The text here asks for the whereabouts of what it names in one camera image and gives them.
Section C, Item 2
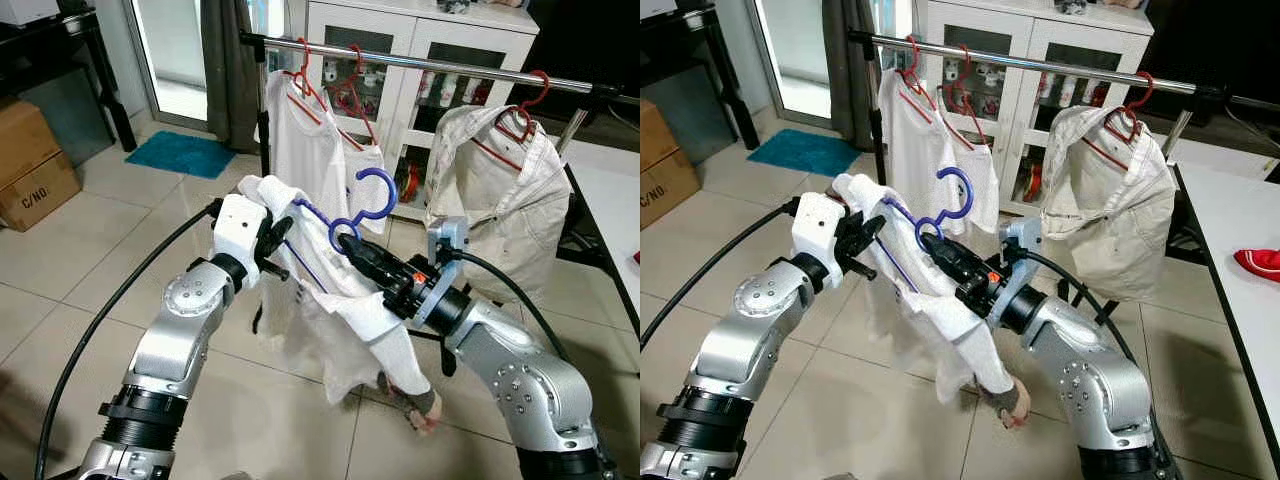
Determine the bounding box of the blue plastic clothes hanger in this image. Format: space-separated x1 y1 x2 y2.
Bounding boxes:
278 167 399 296
878 167 975 296

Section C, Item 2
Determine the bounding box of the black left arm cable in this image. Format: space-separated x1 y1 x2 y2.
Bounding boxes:
33 200 223 480
640 197 803 351

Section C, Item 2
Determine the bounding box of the plain cardboard box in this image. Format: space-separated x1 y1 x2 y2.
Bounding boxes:
0 98 63 191
640 98 681 186

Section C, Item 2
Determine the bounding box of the cardboard box C/NO print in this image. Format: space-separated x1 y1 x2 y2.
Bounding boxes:
0 150 83 233
640 148 701 229

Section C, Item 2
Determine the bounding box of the chrome and black clothes rack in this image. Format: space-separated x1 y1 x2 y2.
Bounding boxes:
848 28 1280 186
238 30 641 179

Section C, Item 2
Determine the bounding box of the white appliance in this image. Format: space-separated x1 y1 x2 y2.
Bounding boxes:
0 0 61 28

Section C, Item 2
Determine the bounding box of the glass door white frame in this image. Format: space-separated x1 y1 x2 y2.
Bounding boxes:
125 0 216 129
745 0 836 126

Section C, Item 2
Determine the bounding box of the white table black frame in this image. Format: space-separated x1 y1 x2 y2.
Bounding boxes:
1170 160 1280 476
555 140 641 336

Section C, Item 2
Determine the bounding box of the black side table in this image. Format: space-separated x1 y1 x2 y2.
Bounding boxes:
0 0 138 153
640 0 761 151

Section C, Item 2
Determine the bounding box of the teal floor mat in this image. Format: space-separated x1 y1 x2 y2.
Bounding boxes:
745 128 863 178
125 130 238 181

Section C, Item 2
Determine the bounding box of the white glass-door cabinet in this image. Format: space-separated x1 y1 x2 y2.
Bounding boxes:
915 0 1156 216
303 0 541 216

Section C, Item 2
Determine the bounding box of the plain white sleeveless shirt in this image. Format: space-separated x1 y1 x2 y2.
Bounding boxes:
262 68 346 216
878 68 956 216

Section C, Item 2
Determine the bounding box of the grey curtain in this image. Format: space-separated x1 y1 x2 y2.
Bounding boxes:
822 0 881 151
200 0 263 151

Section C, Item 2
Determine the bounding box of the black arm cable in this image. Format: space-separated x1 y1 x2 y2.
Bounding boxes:
1025 250 1143 369
640 197 803 351
33 200 223 480
450 250 571 366

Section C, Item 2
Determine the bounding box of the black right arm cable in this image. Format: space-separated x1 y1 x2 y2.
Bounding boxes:
450 250 571 366
1025 250 1143 369

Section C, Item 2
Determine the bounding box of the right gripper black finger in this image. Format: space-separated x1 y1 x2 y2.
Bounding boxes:
916 240 963 283
918 232 971 269
338 232 393 269
336 240 385 283

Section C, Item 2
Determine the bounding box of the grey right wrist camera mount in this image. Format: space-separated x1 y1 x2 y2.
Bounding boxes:
413 215 471 327
990 215 1044 331

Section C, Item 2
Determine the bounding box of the red garment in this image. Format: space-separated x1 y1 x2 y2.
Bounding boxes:
1233 247 1280 284

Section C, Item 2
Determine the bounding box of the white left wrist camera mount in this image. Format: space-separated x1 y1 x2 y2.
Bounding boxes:
792 192 849 278
212 193 271 278

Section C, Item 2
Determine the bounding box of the beige denim jacket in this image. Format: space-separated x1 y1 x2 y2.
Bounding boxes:
423 103 573 303
1040 103 1181 301

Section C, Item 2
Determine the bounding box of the red wire clothes hanger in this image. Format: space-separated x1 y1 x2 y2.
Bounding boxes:
285 38 346 131
940 43 986 141
900 36 951 126
470 70 551 173
1080 70 1156 171
330 43 379 146

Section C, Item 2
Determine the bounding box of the white T-shirt pink print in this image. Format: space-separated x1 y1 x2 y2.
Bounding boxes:
237 175 442 437
832 172 1031 431

